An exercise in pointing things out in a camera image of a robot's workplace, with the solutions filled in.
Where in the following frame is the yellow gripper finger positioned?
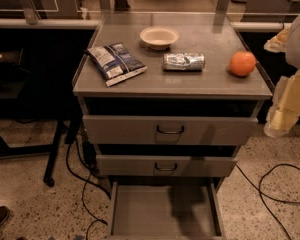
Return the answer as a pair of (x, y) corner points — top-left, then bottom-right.
(264, 28), (290, 53)
(264, 70), (300, 138)

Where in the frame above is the blue chip bag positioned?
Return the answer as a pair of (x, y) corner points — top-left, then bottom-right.
(86, 43), (147, 87)

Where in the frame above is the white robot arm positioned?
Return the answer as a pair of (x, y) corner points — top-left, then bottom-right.
(264, 14), (300, 138)

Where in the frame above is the grey drawer cabinet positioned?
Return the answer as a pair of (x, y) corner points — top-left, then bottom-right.
(71, 11), (276, 192)

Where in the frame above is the bottom grey drawer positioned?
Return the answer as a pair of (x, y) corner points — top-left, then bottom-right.
(107, 180), (226, 240)

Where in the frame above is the grey drawer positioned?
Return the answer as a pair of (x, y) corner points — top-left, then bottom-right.
(97, 155), (237, 177)
(83, 115), (257, 146)
(107, 180), (226, 240)

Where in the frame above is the top grey drawer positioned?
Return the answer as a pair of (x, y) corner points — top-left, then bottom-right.
(83, 115), (257, 146)

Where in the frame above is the middle grey drawer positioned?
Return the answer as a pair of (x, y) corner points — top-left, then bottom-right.
(97, 155), (237, 177)

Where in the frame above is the orange fruit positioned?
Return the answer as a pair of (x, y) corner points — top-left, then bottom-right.
(230, 51), (256, 77)

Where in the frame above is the silver soda can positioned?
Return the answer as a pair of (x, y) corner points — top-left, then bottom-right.
(162, 53), (205, 71)

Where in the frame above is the beige paper bowl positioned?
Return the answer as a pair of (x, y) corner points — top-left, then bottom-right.
(140, 26), (179, 50)

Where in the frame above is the black power adapter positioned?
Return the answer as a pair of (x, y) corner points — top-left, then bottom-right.
(82, 141), (96, 166)

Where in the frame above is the black side table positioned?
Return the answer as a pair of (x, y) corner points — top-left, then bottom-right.
(0, 50), (82, 187)

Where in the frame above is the black floor cable right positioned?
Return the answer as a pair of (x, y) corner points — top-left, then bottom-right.
(235, 163), (300, 240)

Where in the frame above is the black floor cable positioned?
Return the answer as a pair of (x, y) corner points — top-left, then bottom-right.
(235, 163), (300, 240)
(65, 137), (112, 240)

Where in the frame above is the black floor cable left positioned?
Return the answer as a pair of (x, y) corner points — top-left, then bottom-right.
(65, 137), (112, 240)

